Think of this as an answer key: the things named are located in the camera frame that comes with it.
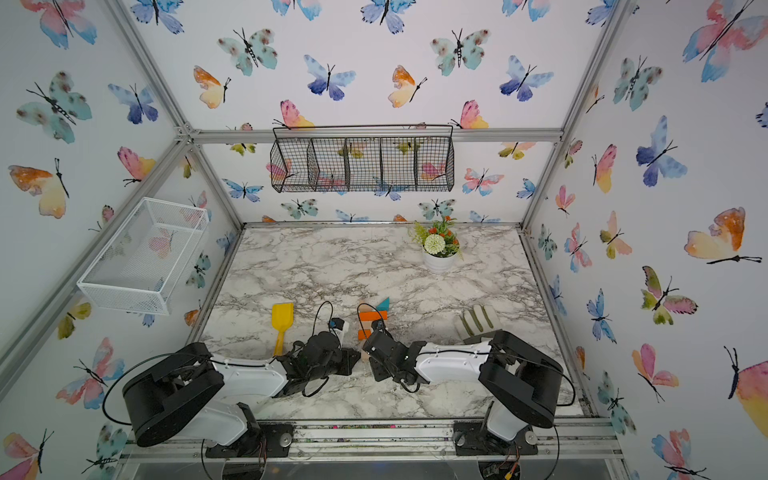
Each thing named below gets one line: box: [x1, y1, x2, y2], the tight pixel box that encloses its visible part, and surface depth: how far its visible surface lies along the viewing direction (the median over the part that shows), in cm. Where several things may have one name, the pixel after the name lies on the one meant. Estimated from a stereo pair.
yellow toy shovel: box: [271, 302, 294, 356], surface depth 98 cm
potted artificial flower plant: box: [409, 215, 463, 272], surface depth 100 cm
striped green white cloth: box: [454, 304, 503, 341], surface depth 96 cm
